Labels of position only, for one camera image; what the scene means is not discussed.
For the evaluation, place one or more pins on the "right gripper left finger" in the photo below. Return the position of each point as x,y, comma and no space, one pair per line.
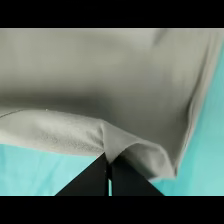
90,181

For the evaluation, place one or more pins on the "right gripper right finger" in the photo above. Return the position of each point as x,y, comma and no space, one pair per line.
131,181

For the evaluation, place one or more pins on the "grey shirt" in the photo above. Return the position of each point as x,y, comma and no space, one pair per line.
100,93

